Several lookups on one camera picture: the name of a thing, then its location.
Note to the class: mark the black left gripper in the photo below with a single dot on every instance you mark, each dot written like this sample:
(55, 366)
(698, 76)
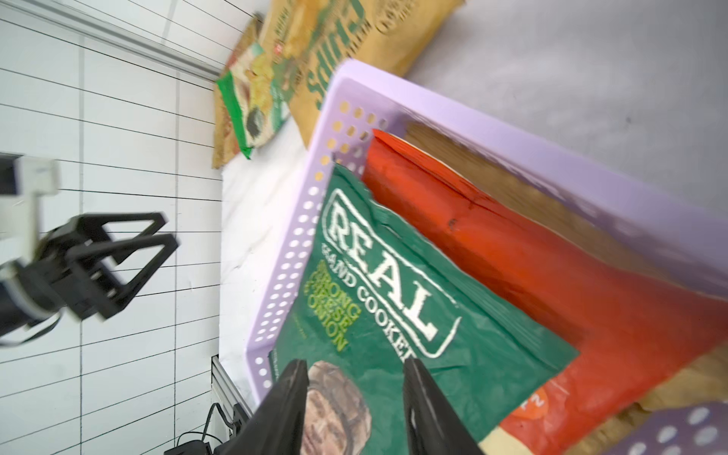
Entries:
(94, 266)

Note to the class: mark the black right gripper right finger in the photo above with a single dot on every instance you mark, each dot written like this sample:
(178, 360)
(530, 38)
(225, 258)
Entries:
(432, 426)

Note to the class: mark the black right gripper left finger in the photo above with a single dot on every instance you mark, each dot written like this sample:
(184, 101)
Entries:
(277, 426)

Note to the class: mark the green Real chips bag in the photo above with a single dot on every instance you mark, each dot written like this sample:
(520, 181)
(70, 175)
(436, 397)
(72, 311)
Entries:
(376, 293)

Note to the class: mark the red kettle chips bag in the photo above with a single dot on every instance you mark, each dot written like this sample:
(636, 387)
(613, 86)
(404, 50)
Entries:
(225, 145)

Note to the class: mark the green white chips bag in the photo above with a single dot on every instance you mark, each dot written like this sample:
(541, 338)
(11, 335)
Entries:
(254, 102)

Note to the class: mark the beige cassava chips bag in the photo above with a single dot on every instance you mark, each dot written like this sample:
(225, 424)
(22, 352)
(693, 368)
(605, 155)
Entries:
(644, 344)

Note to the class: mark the green kettle chips bag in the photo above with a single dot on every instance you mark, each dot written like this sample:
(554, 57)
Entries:
(306, 40)

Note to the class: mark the purple plastic basket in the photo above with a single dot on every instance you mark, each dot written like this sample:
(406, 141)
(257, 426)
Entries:
(686, 243)

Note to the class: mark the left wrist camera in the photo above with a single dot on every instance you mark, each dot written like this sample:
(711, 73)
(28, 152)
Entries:
(24, 180)

